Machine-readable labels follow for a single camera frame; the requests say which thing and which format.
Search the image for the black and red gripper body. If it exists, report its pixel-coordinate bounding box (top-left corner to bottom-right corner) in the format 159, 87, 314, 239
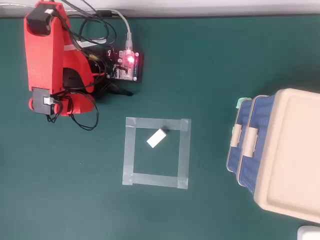
28, 87, 63, 117

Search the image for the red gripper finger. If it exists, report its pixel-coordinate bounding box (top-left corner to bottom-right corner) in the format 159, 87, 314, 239
59, 92, 98, 118

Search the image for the small white cube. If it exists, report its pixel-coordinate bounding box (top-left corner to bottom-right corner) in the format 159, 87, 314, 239
146, 128, 168, 149

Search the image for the blue drawer green-taped handle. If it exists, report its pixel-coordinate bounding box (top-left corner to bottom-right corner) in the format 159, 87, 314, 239
225, 96, 253, 176

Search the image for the beige plastic drawer cabinet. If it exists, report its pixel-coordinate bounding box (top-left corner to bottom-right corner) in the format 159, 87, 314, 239
236, 87, 320, 225

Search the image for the controller circuit board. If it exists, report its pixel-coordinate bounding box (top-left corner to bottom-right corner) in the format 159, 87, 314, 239
104, 46, 145, 84

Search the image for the translucent tape strip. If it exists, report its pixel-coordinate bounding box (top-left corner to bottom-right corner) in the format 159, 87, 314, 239
125, 116, 192, 132
122, 124, 138, 186
176, 119, 192, 190
122, 172, 189, 190

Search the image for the white box corner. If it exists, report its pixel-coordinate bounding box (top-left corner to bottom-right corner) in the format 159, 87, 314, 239
296, 225, 320, 240

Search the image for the black servo cable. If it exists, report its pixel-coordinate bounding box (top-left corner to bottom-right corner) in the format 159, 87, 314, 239
46, 96, 100, 131

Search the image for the black power cable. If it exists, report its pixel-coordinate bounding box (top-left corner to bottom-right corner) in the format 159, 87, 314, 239
78, 0, 118, 46

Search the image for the grey USB cable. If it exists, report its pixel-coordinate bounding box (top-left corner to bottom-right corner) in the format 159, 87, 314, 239
111, 9, 135, 52

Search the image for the blue drawer plain beige handle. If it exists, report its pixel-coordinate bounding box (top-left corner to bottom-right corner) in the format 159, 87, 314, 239
238, 94, 277, 200

